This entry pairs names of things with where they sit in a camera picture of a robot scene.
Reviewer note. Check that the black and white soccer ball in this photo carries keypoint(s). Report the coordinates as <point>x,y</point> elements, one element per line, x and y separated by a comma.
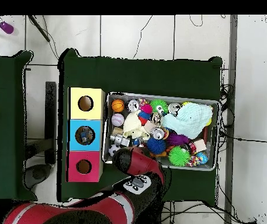
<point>112,148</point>

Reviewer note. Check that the small green fuzzy eyed ball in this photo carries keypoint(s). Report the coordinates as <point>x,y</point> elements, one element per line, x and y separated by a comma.
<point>158,106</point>

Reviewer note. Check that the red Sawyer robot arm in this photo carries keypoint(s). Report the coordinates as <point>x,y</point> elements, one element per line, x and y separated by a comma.
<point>140,161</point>

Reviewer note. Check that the purple spiky ball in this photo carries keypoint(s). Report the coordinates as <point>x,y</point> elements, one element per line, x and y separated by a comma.
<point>177,139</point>

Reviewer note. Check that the large green fuzzy eyed ball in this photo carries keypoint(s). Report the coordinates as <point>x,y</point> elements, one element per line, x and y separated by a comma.
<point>178,156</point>

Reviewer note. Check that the orange toy basketball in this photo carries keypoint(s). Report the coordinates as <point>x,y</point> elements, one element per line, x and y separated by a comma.
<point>118,105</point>

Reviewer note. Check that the wooden box with three holes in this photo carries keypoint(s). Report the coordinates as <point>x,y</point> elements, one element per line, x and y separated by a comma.
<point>95,112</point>

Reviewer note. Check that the light blue cloth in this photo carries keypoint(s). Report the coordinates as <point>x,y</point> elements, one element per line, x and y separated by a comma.
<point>191,119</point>

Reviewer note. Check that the white toy baseball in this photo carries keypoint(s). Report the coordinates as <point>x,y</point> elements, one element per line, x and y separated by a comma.
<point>117,119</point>

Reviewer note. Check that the black rod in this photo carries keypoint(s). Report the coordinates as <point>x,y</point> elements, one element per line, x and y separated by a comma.
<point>39,29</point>

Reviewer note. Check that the silver plastic toy truck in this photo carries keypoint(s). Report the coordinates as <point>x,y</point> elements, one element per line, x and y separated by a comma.
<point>119,140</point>

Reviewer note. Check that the shallow metal mesh bin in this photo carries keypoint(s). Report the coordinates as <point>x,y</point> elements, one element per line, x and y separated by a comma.
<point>119,96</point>

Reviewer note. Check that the purple bottle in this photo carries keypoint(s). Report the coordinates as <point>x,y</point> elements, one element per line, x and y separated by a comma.
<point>6,27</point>

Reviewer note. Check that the dark green tablecloth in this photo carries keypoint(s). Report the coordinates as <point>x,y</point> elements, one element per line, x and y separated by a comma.
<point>147,74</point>
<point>7,151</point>

